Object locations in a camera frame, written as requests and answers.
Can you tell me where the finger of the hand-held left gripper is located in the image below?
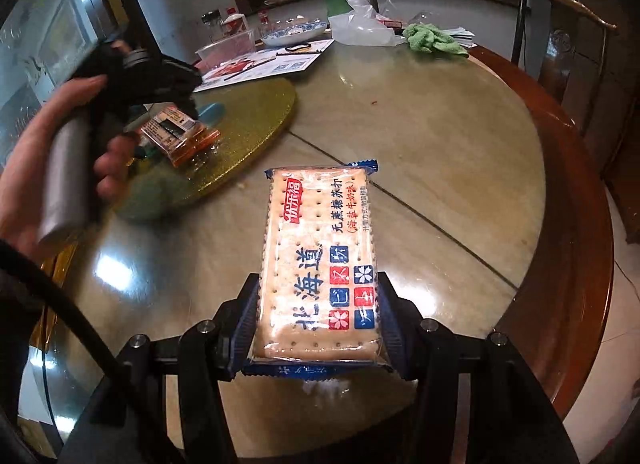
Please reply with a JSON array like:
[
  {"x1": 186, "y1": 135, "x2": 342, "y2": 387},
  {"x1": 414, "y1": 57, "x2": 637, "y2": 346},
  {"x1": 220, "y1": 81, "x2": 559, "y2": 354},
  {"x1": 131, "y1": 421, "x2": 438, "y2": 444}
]
[
  {"x1": 190, "y1": 102, "x2": 227, "y2": 131},
  {"x1": 131, "y1": 141, "x2": 163, "y2": 162}
]

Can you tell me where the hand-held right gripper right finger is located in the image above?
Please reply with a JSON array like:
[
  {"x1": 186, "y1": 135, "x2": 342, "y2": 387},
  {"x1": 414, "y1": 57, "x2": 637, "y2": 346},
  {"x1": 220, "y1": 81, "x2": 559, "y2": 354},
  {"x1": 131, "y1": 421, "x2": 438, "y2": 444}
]
[{"x1": 375, "y1": 270, "x2": 581, "y2": 464}]

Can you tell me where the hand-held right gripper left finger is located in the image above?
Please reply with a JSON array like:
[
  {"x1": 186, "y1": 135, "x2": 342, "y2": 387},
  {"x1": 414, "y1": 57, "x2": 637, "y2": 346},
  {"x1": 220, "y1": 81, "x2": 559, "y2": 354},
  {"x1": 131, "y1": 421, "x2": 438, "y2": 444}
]
[{"x1": 60, "y1": 271, "x2": 263, "y2": 464}]

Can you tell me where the orange cracker packet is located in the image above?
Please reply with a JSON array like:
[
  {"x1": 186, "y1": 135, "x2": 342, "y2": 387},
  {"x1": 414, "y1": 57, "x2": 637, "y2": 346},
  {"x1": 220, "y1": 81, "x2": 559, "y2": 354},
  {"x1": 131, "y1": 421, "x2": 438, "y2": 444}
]
[{"x1": 139, "y1": 106, "x2": 222, "y2": 168}]

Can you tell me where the gold round board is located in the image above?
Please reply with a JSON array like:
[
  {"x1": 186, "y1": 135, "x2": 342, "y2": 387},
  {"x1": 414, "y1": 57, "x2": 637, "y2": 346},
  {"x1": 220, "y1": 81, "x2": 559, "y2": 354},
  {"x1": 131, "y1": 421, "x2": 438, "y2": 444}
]
[{"x1": 112, "y1": 76, "x2": 297, "y2": 222}]

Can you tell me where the blue cracker packet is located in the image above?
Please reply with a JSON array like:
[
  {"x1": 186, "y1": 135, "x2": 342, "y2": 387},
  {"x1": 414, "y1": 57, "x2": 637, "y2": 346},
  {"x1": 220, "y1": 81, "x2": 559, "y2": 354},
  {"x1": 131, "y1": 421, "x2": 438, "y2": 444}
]
[{"x1": 242, "y1": 159, "x2": 396, "y2": 382}]

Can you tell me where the person's left hand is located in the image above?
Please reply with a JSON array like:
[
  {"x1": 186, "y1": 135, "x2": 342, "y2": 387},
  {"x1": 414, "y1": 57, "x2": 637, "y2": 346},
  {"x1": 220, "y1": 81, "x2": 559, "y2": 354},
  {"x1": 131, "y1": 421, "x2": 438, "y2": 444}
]
[{"x1": 0, "y1": 75, "x2": 146, "y2": 257}]

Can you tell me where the clear plastic container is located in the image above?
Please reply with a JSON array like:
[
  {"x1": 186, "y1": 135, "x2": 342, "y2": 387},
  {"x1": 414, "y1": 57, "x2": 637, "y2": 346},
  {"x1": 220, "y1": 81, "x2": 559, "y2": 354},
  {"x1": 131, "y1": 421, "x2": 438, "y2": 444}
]
[{"x1": 195, "y1": 26, "x2": 256, "y2": 72}]

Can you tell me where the white printed brochure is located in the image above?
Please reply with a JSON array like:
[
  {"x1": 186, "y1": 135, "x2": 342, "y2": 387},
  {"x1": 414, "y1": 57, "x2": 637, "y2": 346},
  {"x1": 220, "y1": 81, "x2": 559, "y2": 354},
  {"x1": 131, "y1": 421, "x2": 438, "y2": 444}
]
[{"x1": 192, "y1": 38, "x2": 335, "y2": 93}]

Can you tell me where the glass seasoning jar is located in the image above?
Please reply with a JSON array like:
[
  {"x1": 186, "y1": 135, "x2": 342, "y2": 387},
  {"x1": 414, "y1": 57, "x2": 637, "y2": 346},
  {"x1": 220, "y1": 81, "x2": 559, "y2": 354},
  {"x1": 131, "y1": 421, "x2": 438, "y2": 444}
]
[{"x1": 201, "y1": 9, "x2": 223, "y2": 42}]

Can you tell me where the glass door cabinet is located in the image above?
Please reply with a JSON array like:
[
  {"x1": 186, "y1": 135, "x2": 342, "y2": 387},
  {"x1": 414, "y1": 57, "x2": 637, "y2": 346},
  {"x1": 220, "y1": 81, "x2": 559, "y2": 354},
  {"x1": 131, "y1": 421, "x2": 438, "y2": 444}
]
[{"x1": 0, "y1": 0, "x2": 126, "y2": 160}]

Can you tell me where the blue and white plate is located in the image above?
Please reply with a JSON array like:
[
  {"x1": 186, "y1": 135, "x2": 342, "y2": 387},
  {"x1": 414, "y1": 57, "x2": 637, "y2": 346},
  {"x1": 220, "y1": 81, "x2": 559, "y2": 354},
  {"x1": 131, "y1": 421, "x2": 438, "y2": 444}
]
[{"x1": 260, "y1": 20, "x2": 329, "y2": 47}]

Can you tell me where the white plastic bag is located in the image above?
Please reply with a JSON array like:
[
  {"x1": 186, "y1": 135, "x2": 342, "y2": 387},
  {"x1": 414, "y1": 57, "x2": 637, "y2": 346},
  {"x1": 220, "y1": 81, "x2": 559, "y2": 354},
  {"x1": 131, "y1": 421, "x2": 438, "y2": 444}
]
[{"x1": 327, "y1": 0, "x2": 408, "y2": 47}]

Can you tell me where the green cloth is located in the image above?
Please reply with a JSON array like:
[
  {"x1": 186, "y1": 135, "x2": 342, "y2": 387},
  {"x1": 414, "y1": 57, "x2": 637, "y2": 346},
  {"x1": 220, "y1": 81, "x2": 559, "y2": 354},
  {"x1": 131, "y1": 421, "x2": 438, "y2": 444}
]
[{"x1": 402, "y1": 23, "x2": 469, "y2": 57}]

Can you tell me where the stack of white papers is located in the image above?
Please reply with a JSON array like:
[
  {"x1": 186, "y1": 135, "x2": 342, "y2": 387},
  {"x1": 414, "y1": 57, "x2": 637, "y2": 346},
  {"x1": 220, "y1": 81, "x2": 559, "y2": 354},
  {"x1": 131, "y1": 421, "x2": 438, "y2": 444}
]
[{"x1": 440, "y1": 26, "x2": 478, "y2": 50}]

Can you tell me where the black cable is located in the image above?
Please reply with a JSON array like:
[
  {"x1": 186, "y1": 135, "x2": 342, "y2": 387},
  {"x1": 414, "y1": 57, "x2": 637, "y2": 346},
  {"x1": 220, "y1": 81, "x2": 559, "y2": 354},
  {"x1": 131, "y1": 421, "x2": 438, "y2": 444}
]
[{"x1": 0, "y1": 239, "x2": 171, "y2": 464}]

